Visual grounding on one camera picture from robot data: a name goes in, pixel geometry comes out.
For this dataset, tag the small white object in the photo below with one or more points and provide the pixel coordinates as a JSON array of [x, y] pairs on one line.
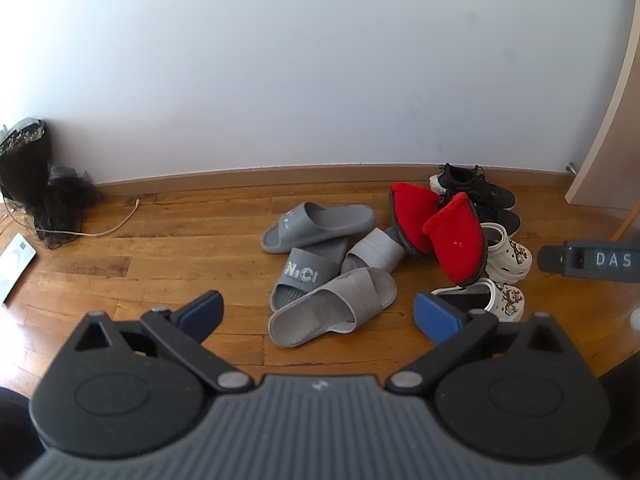
[[636, 320]]

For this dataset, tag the black sneaker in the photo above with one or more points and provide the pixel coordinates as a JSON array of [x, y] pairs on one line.
[[480, 185], [502, 220]]

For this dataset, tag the dark grey slide worn print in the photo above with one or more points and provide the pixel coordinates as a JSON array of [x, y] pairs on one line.
[[320, 222]]

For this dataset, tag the white clog with charms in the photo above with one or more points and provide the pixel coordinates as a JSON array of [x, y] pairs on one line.
[[507, 255], [500, 300]]

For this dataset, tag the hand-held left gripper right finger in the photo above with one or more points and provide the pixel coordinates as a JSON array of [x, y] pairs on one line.
[[435, 317]]

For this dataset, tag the metal door stopper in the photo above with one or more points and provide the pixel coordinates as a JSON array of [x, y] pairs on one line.
[[570, 166]]

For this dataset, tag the dark grey slide clear print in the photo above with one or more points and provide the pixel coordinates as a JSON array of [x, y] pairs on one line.
[[305, 272]]

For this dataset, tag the black fuzzy bundle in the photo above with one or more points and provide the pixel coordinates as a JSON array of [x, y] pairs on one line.
[[22, 170]]

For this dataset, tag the red slipper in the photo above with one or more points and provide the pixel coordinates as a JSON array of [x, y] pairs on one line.
[[457, 245], [415, 217]]

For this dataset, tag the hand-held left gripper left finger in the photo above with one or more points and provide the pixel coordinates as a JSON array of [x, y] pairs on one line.
[[202, 312]]

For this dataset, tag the beige door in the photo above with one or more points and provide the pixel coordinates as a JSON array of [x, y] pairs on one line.
[[610, 135]]

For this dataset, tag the white flat board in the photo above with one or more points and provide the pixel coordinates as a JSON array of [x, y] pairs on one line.
[[14, 267]]

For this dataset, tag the wooden furniture leg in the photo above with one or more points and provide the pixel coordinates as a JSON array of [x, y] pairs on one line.
[[625, 225]]

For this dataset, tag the light grey slide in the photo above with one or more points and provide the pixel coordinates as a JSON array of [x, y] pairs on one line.
[[375, 250], [330, 307]]

